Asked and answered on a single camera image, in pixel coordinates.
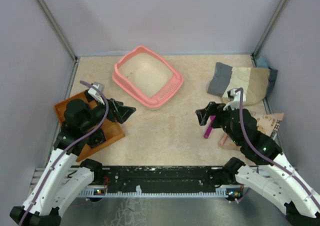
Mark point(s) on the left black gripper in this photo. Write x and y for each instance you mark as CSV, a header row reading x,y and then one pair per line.
x,y
117,112

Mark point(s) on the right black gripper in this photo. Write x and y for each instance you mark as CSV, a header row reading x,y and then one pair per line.
x,y
212,108

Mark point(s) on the beige cat litter bag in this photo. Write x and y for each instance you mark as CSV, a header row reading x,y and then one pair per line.
x,y
268,124

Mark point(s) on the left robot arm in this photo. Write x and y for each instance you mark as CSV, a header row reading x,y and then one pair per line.
x,y
87,126

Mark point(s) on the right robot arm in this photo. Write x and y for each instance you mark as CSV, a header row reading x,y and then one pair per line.
x,y
284,188

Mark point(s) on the pink litter box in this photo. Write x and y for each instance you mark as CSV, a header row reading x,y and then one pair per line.
x,y
147,77

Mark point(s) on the purple plastic scoop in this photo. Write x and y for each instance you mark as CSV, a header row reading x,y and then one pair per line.
x,y
209,128

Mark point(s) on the orange compartment tray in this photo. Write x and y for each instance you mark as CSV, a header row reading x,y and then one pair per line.
x,y
112,130

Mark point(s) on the black part front tray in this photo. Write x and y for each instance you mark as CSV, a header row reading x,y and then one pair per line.
x,y
96,139

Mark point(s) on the grey beige folded cloth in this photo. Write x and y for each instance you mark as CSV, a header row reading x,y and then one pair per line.
x,y
257,82

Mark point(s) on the blue cloth in corner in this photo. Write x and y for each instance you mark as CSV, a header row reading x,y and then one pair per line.
x,y
262,62

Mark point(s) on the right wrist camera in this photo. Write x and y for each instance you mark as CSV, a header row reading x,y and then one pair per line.
x,y
236,97

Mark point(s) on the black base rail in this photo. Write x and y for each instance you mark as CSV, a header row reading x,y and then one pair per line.
x,y
165,181

